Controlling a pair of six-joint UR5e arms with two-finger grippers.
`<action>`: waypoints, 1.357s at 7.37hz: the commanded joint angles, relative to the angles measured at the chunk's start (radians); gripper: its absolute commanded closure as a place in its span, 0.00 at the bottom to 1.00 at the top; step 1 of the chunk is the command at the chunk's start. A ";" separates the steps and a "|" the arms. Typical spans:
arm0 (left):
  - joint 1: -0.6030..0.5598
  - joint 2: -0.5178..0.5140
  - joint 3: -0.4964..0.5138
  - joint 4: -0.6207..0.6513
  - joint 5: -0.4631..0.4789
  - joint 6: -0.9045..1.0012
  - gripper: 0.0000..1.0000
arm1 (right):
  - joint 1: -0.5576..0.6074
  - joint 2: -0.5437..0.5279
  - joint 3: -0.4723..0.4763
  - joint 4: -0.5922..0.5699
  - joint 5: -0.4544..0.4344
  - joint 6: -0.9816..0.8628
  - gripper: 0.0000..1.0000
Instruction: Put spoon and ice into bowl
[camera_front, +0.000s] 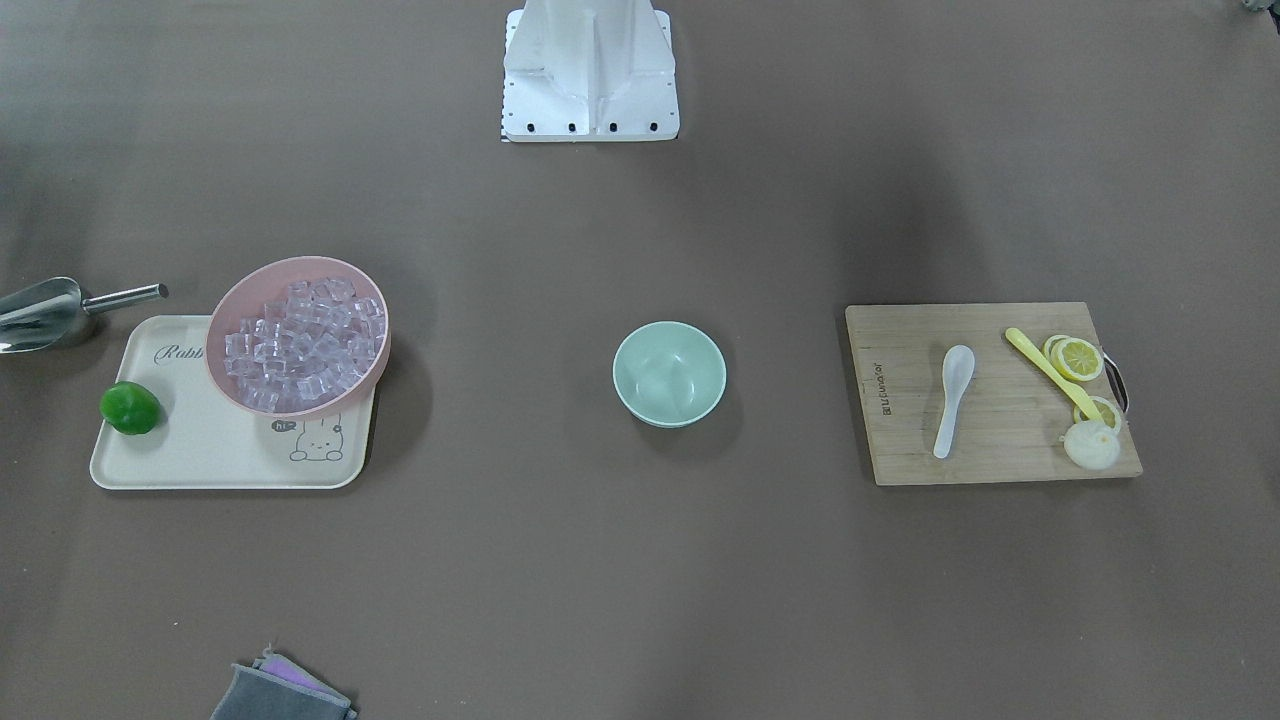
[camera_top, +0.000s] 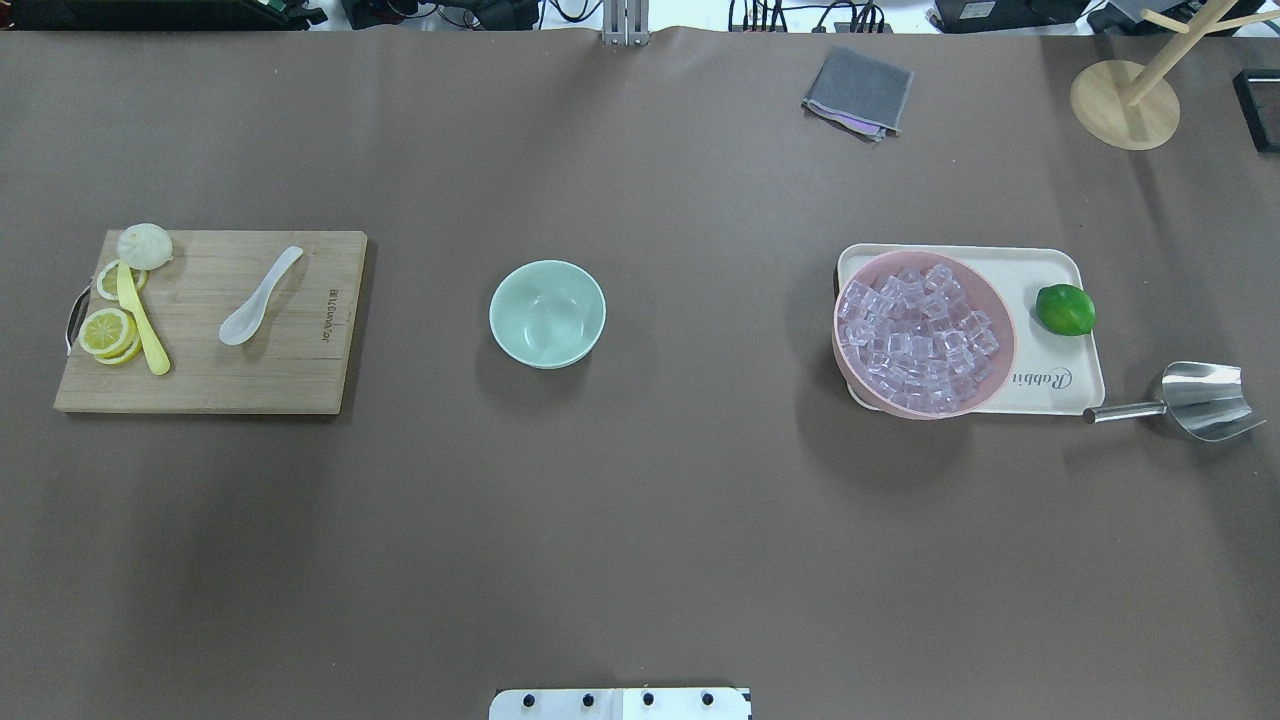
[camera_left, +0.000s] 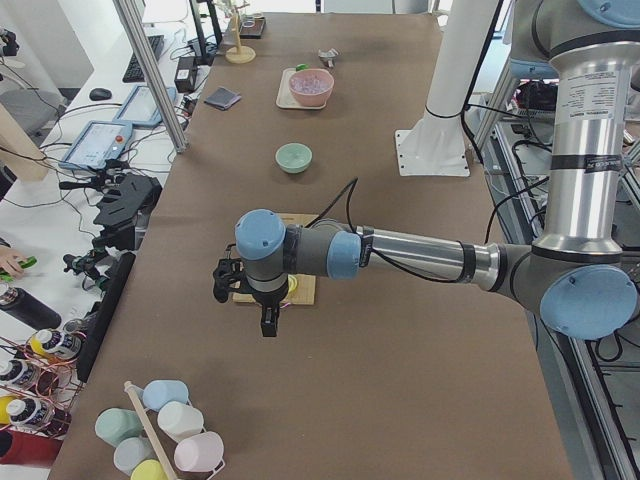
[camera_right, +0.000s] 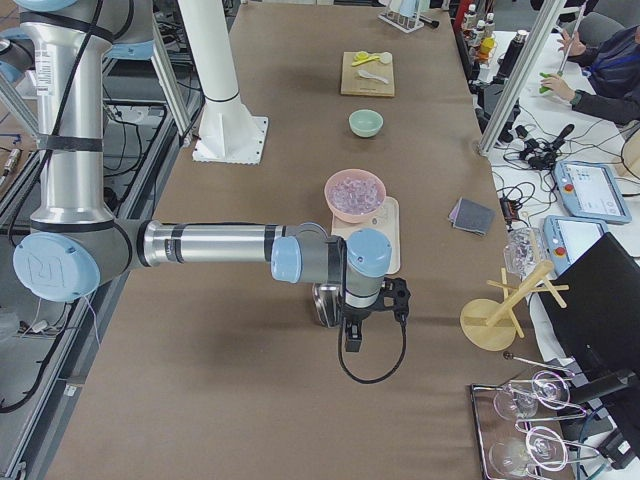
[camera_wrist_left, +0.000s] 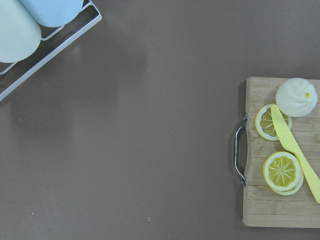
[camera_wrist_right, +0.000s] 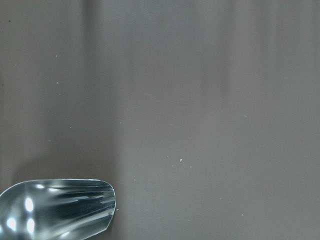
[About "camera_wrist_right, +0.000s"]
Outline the metal ice scoop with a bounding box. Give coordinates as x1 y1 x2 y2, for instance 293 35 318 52
0 179 116 240

